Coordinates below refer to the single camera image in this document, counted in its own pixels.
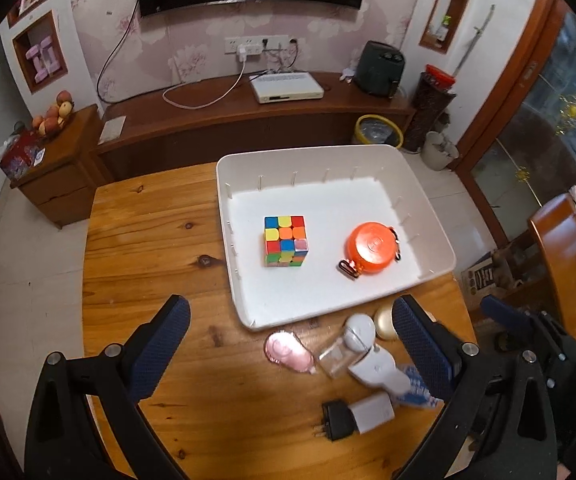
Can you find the long wooden television cabinet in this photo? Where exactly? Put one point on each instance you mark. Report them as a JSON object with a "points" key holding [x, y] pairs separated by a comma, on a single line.
{"points": [[218, 127]]}

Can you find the white bucket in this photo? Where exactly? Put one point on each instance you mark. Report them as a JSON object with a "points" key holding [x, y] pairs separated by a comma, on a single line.
{"points": [[438, 152]]}

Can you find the black plug adapter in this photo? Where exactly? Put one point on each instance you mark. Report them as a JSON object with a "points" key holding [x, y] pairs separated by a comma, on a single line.
{"points": [[338, 420]]}

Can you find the cardboard box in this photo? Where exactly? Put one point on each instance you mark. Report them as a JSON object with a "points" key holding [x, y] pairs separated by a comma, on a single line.
{"points": [[483, 280]]}

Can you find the white round compact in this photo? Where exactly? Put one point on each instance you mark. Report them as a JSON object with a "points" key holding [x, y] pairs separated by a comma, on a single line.
{"points": [[359, 332]]}

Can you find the white handheld device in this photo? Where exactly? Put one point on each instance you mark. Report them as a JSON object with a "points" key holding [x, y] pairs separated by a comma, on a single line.
{"points": [[378, 370]]}

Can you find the clear plastic bag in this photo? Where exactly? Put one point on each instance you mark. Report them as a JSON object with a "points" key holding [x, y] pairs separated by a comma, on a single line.
{"points": [[335, 360]]}

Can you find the beige round compact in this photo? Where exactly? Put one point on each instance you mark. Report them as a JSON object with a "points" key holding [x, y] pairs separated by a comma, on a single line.
{"points": [[384, 324]]}

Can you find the blue tissue packet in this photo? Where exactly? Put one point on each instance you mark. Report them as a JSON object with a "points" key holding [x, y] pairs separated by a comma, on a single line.
{"points": [[418, 391]]}

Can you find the pink dumbbells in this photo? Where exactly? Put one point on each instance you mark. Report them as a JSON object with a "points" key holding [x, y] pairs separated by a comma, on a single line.
{"points": [[42, 60]]}

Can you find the colourful puzzle cube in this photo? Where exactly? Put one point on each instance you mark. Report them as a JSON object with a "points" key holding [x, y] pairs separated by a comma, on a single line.
{"points": [[285, 241]]}

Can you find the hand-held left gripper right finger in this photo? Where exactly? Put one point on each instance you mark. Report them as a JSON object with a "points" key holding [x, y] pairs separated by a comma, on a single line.
{"points": [[420, 347]]}

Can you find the yellow rimmed trash bin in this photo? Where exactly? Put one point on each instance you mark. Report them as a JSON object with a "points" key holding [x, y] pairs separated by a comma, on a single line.
{"points": [[378, 132]]}

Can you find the white plastic tray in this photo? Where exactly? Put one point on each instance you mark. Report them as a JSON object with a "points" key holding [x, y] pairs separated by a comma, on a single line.
{"points": [[328, 200]]}

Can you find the sheathed sword on wall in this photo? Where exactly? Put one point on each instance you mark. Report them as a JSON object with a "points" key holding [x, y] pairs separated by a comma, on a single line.
{"points": [[475, 37]]}

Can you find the pink oval case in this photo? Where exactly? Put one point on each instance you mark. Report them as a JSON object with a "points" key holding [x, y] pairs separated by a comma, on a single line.
{"points": [[288, 351]]}

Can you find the white plug in socket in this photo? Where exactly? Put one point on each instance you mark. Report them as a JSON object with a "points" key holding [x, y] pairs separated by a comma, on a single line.
{"points": [[243, 52]]}

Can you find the white wall socket strip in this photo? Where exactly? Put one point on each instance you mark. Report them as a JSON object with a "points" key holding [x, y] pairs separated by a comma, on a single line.
{"points": [[255, 44]]}

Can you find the red printed box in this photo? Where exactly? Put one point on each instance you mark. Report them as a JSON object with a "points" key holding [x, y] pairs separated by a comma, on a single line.
{"points": [[18, 157]]}

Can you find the white set-top box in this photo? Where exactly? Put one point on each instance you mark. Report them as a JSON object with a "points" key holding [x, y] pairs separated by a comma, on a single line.
{"points": [[285, 87]]}

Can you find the small wooden side cabinet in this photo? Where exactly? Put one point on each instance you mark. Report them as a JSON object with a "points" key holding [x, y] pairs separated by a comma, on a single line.
{"points": [[63, 175]]}

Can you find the white charger block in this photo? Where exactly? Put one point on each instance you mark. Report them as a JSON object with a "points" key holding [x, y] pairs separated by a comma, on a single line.
{"points": [[374, 412]]}

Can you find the tall dark red-lidded container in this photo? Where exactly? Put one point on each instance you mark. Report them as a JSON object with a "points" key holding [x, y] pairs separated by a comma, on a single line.
{"points": [[430, 105]]}

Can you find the green bottle in niche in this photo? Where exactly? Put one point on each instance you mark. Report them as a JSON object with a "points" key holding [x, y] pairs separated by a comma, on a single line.
{"points": [[444, 30]]}

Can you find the dark green air fryer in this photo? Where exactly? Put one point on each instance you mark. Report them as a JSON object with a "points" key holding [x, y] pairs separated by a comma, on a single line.
{"points": [[379, 70]]}

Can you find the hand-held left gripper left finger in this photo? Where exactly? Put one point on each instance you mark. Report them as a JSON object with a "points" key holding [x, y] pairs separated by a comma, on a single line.
{"points": [[160, 345]]}

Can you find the white paper sheet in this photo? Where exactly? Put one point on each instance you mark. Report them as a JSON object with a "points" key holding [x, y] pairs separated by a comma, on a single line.
{"points": [[112, 129]]}

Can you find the wooden chair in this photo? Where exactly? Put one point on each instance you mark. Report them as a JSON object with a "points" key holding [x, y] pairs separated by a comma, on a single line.
{"points": [[563, 255]]}

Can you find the wooden framed glass door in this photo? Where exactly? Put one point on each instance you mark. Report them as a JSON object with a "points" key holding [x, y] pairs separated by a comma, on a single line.
{"points": [[543, 125]]}

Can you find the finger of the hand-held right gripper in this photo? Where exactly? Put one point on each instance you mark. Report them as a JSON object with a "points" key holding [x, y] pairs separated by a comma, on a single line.
{"points": [[503, 311]]}

